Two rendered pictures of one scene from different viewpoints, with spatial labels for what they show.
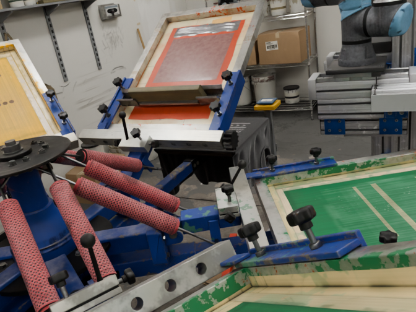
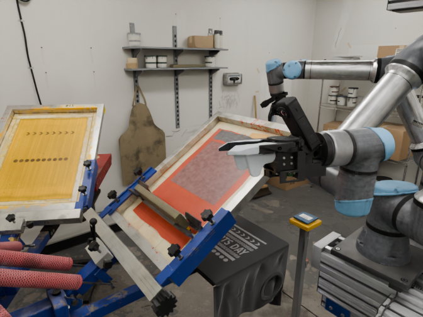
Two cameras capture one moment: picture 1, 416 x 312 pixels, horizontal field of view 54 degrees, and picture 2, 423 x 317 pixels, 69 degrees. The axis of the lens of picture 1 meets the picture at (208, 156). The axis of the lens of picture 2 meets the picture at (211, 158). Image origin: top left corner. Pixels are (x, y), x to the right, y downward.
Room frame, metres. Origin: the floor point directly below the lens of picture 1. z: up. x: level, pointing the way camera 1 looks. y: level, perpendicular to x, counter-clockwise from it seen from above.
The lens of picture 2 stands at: (0.72, -0.50, 1.83)
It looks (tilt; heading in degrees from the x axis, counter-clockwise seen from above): 18 degrees down; 22
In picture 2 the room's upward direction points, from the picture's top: straight up
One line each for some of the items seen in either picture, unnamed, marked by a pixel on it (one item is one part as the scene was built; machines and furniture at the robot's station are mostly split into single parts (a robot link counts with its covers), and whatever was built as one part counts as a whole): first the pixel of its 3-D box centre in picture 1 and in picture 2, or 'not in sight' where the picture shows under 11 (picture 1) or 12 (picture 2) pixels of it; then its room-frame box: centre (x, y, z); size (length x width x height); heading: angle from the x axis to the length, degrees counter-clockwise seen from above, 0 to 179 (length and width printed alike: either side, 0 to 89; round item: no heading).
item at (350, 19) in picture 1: (357, 21); (393, 204); (1.69, -0.69, 1.42); 0.13 x 0.12 x 0.14; 38
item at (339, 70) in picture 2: not in sight; (344, 70); (2.12, -0.51, 1.79); 0.49 x 0.11 x 0.12; 92
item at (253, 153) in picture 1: (249, 163); (248, 287); (1.92, -0.20, 0.79); 0.46 x 0.09 x 0.33; 149
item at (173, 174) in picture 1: (166, 186); (135, 292); (1.59, 0.20, 0.89); 1.24 x 0.06 x 0.06; 149
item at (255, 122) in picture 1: (213, 132); (225, 241); (2.02, -0.05, 0.95); 0.48 x 0.44 x 0.01; 149
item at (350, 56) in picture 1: (356, 51); (384, 237); (1.69, -0.68, 1.31); 0.15 x 0.15 x 0.10
